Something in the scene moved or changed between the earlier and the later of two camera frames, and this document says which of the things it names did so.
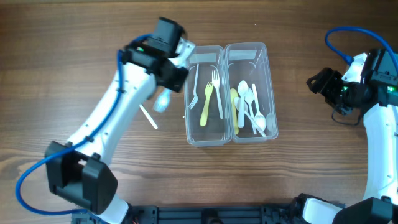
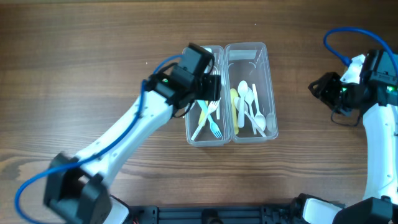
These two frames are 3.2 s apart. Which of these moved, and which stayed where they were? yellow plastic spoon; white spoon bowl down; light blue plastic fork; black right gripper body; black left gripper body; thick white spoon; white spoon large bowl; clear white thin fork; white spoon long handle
Moved: clear white thin fork; light blue plastic fork; black left gripper body
Stayed: white spoon bowl down; white spoon long handle; yellow plastic spoon; thick white spoon; black right gripper body; white spoon large bowl
